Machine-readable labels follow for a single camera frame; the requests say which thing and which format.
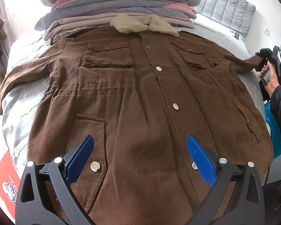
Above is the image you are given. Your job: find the brown corduroy jacket fleece collar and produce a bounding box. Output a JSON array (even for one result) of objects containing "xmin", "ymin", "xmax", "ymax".
[{"xmin": 0, "ymin": 14, "xmax": 273, "ymax": 224}]

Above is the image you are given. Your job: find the person's right hand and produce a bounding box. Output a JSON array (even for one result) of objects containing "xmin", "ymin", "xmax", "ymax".
[{"xmin": 259, "ymin": 62, "xmax": 279, "ymax": 97}]

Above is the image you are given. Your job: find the red cardboard box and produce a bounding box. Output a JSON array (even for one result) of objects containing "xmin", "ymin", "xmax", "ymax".
[{"xmin": 0, "ymin": 151, "xmax": 20, "ymax": 218}]

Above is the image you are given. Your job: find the grey quilted bed cover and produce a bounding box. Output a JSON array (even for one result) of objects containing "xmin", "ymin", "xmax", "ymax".
[{"xmin": 1, "ymin": 19, "xmax": 265, "ymax": 176}]

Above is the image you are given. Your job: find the blue plastic stool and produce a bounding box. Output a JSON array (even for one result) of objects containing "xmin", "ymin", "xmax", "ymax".
[{"xmin": 264, "ymin": 101, "xmax": 281, "ymax": 184}]

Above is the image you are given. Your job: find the grey padded headboard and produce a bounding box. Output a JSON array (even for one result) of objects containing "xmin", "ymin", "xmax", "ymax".
[{"xmin": 194, "ymin": 0, "xmax": 256, "ymax": 38}]

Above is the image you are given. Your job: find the stack of folded blankets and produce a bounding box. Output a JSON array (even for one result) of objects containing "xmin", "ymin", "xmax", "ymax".
[{"xmin": 35, "ymin": 0, "xmax": 196, "ymax": 41}]

